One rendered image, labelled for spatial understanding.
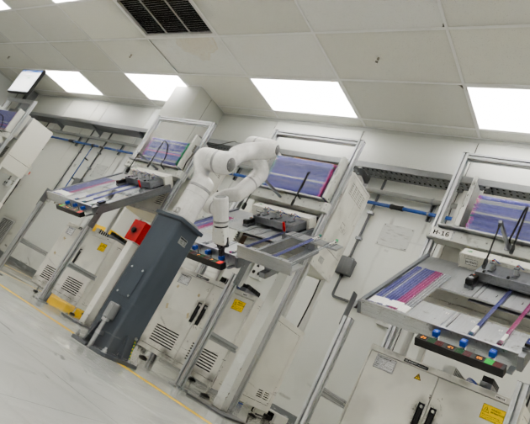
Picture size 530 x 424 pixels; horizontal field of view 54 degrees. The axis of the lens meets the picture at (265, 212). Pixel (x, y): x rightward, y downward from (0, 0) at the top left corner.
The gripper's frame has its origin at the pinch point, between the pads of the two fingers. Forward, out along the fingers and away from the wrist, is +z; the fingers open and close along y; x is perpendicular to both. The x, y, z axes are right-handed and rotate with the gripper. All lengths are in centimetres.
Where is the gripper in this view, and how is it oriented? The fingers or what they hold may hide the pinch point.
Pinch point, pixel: (221, 251)
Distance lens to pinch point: 284.7
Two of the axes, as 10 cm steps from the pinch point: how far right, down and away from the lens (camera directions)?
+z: -0.1, 9.6, 2.8
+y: 7.5, 1.9, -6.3
